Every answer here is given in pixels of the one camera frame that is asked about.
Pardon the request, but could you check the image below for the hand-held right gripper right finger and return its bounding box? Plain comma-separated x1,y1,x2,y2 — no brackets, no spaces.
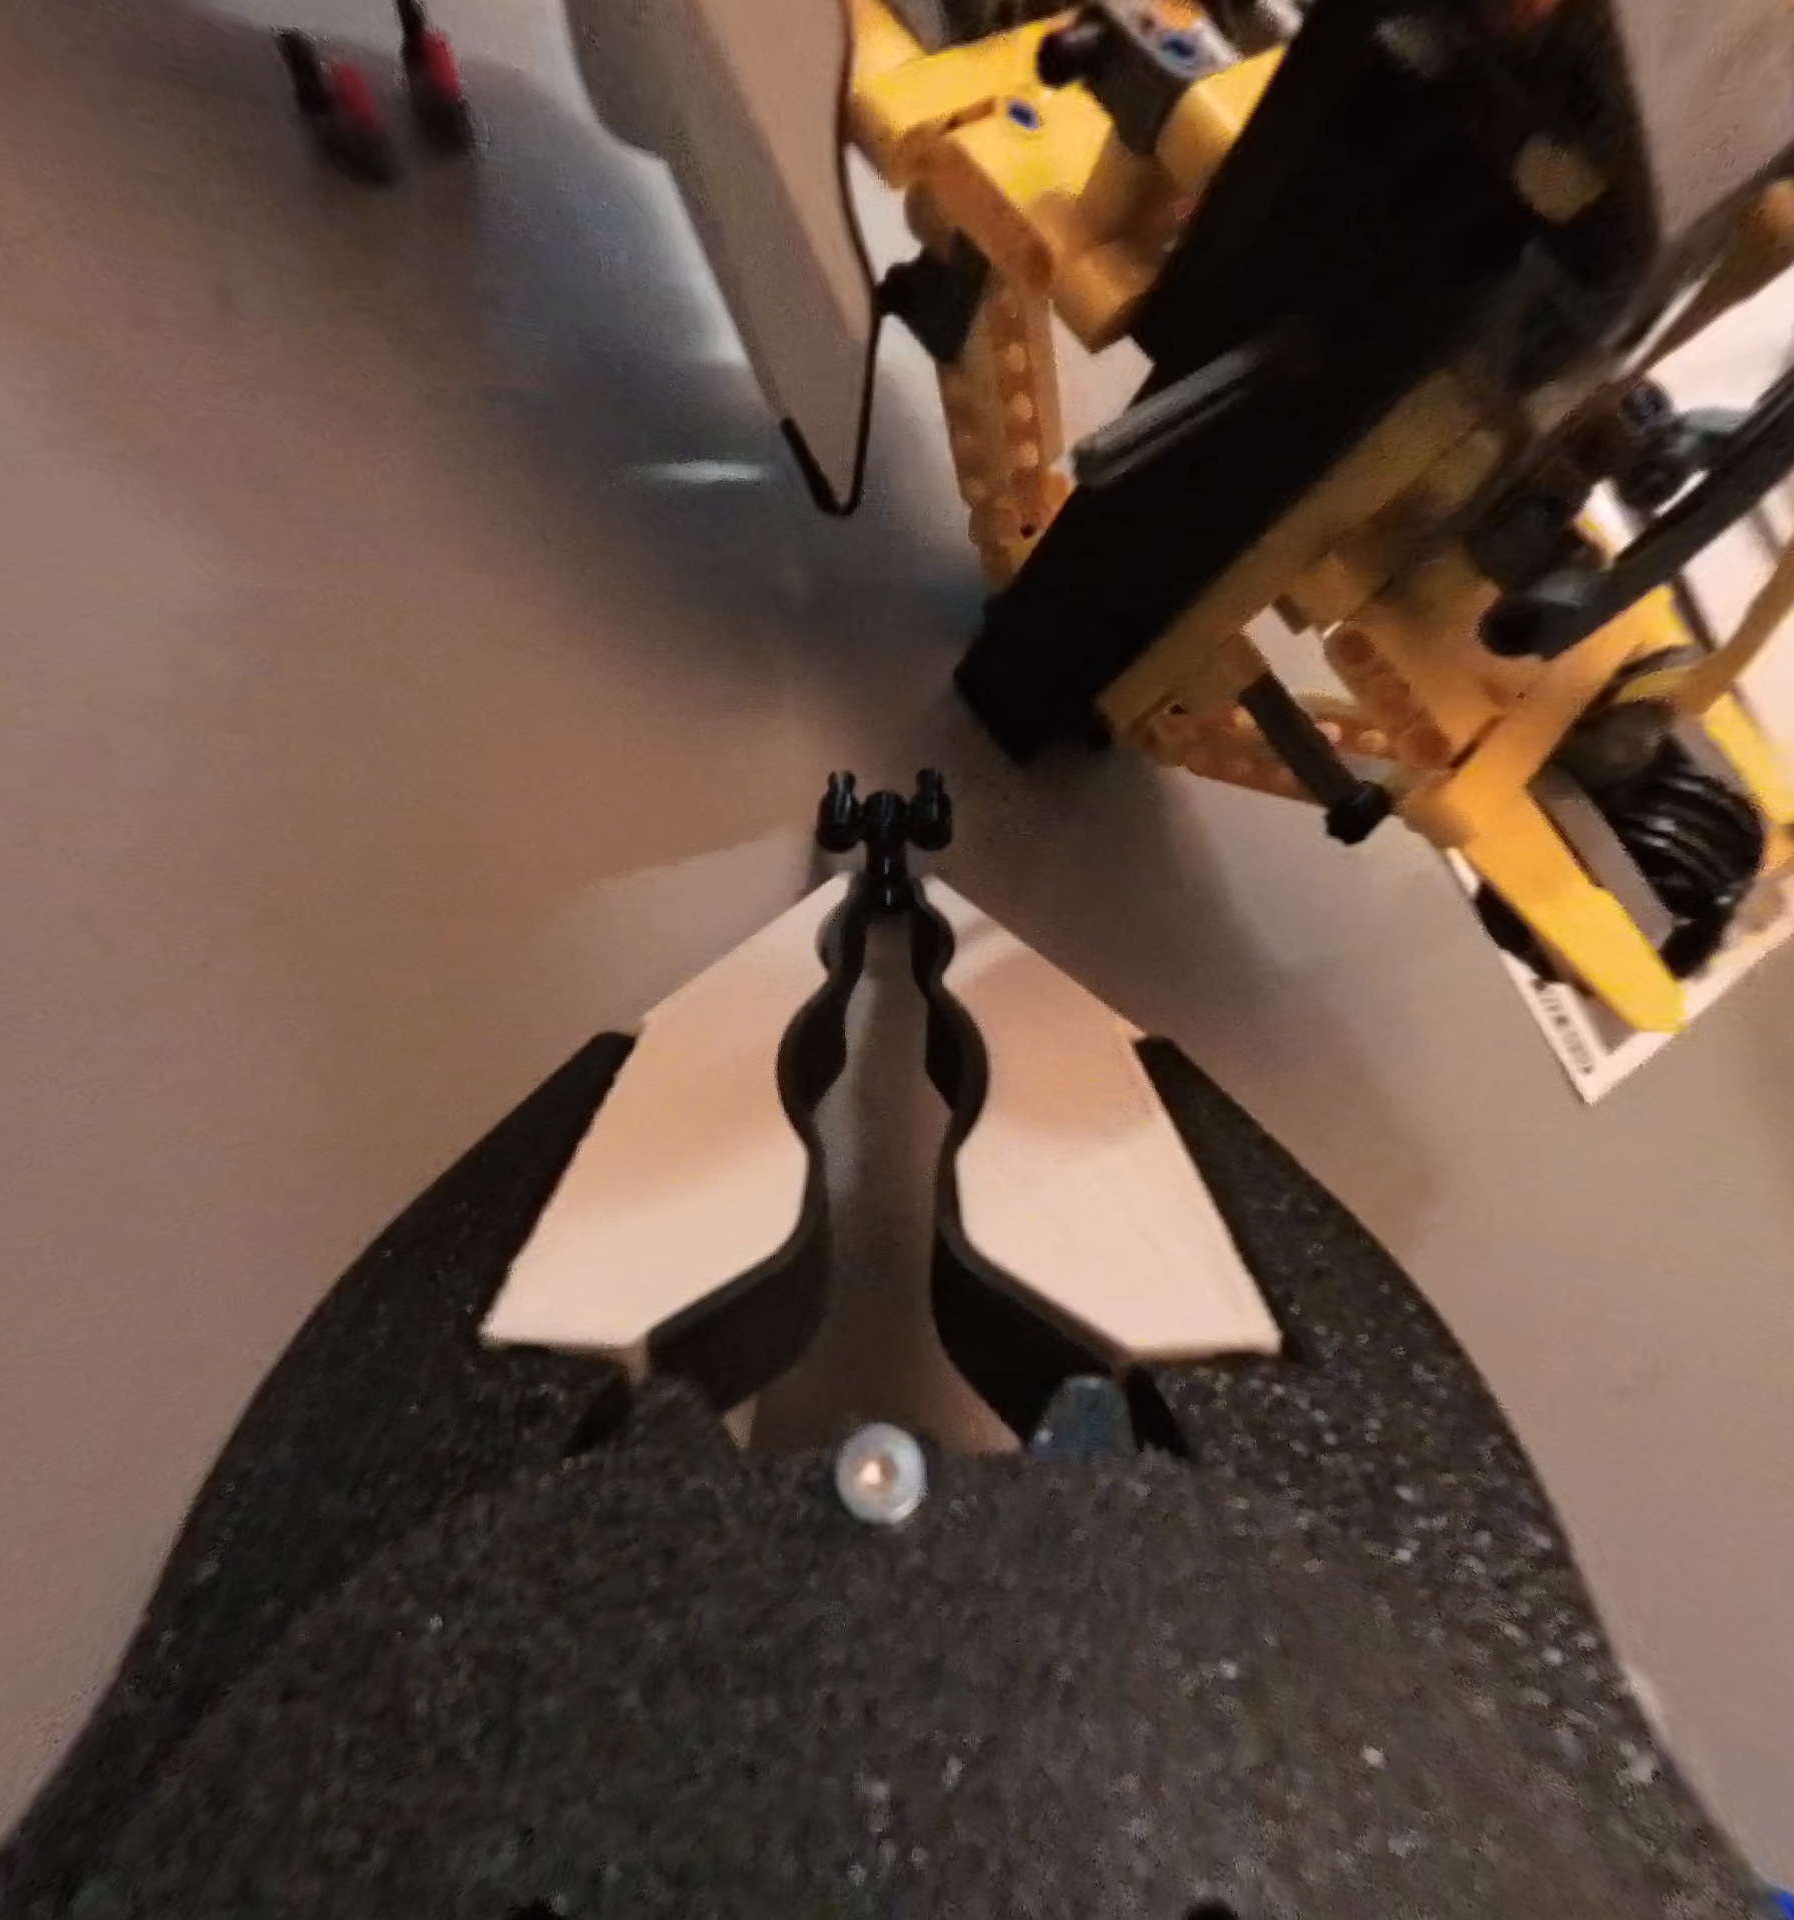
916,873,1285,1449

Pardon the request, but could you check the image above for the small black connector piece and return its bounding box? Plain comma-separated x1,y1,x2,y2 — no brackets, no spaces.
818,772,953,916

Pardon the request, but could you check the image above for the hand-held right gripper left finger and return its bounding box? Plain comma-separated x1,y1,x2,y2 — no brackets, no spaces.
480,873,862,1413

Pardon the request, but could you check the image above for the dark grey axle rod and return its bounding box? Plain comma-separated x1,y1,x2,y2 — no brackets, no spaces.
1073,342,1295,480

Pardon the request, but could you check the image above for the small red black pin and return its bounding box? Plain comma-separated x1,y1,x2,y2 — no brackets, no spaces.
395,0,480,153
273,26,403,185

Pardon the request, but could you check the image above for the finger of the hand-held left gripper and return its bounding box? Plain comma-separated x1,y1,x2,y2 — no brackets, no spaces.
563,0,898,516

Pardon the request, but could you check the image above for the yellow grey sticker sheet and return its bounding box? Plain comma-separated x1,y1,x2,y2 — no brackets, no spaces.
1465,864,1794,1106

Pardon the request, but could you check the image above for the yellow building block vehicle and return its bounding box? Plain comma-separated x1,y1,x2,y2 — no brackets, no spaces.
837,0,1794,1039

